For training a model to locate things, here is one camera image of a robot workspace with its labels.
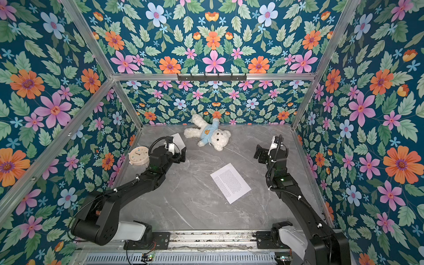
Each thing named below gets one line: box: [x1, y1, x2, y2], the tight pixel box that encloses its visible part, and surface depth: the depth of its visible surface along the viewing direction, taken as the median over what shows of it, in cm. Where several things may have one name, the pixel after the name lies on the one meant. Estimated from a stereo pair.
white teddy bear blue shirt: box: [183, 113, 232, 152], surface depth 109 cm
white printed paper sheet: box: [209, 162, 252, 205], surface depth 94 cm
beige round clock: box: [128, 145, 151, 166], surface depth 103 cm
